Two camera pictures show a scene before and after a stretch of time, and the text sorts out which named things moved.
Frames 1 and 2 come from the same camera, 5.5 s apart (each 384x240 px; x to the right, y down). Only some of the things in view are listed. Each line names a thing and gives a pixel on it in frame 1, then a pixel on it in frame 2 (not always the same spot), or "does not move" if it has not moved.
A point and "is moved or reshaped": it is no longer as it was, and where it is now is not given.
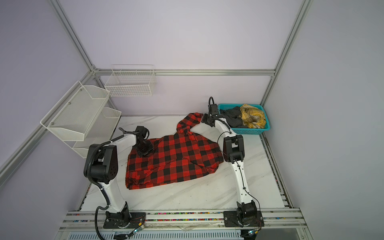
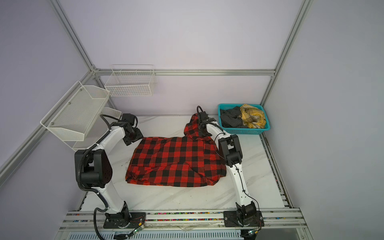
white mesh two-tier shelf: (81, 119) does not move
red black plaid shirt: (182, 156) is moved or reshaped
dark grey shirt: (233, 115) does not move
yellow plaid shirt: (252, 117) does not move
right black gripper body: (205, 119) to (202, 133)
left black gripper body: (142, 149) to (136, 135)
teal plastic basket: (244, 130) does not move
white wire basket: (131, 80) does not move
